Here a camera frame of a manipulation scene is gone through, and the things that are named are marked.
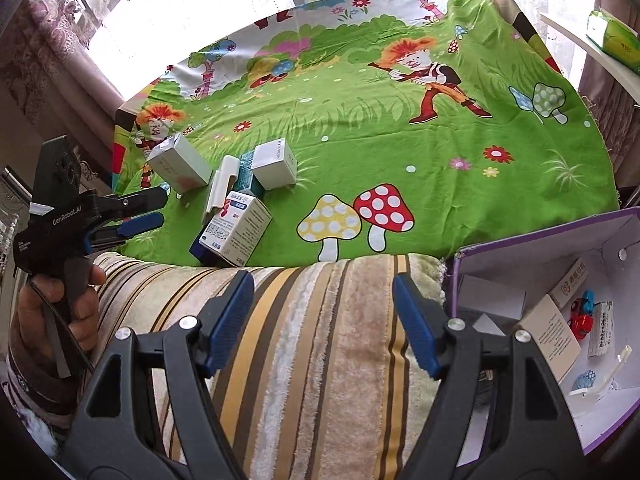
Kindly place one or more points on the white plastic holder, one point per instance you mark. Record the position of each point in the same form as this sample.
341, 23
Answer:
222, 187

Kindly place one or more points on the white box with black text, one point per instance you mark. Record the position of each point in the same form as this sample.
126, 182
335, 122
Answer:
601, 327

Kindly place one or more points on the white plastic hook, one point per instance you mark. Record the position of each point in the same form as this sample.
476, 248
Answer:
587, 381

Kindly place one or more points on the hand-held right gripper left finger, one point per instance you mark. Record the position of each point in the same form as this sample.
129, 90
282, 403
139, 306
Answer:
232, 320

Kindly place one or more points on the red toy car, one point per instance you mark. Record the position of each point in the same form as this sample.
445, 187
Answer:
582, 315

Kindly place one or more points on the green tissue pack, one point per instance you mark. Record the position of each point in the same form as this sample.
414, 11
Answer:
617, 35

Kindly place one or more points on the white box with pink mark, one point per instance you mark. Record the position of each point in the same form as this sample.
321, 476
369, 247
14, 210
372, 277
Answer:
177, 162

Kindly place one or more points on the teal patterned box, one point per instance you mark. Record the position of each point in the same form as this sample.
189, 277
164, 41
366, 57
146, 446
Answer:
247, 175

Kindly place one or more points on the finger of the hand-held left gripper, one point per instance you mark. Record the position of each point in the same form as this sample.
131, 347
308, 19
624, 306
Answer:
135, 198
142, 223

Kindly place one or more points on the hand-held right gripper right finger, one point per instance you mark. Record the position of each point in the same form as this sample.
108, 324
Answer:
415, 325

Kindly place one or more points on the white curved shelf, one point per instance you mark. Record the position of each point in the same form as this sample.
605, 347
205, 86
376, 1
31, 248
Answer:
590, 55

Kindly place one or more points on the cream box with barcode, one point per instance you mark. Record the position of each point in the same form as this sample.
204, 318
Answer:
550, 340

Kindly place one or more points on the blue and white medicine box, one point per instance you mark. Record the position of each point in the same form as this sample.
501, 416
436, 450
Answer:
235, 230

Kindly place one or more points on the green cartoon printed cloth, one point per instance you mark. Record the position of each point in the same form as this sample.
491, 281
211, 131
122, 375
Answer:
375, 135

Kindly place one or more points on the person's left forearm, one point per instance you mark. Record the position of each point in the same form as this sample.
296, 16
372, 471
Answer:
35, 385

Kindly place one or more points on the person's left hand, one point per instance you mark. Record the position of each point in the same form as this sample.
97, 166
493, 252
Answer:
85, 310

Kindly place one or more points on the white square box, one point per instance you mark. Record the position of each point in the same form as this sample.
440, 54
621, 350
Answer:
272, 165

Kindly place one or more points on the white box with orange logo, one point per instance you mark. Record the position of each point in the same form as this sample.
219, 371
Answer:
572, 282

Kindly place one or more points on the brown patterned curtain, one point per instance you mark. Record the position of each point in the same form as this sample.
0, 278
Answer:
45, 45

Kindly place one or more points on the purple cardboard box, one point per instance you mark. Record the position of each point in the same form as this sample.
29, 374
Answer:
615, 260

